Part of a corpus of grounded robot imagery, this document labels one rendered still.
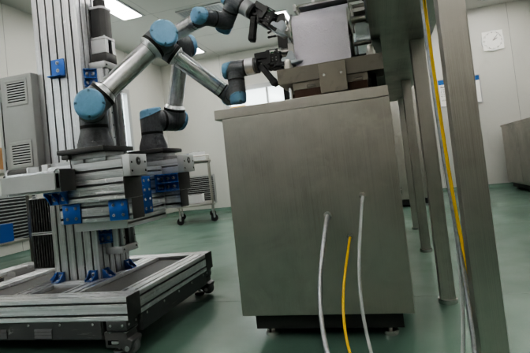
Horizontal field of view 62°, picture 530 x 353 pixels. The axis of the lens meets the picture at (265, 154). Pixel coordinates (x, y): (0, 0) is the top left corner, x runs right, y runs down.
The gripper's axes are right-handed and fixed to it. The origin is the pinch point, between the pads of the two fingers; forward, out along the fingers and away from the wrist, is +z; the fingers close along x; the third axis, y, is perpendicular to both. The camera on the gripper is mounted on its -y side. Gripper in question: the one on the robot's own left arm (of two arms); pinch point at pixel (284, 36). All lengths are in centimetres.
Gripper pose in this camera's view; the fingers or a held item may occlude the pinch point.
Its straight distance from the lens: 202.9
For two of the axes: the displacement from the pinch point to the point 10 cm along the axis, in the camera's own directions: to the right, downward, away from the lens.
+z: 8.1, 5.5, -2.2
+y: 5.3, -8.4, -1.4
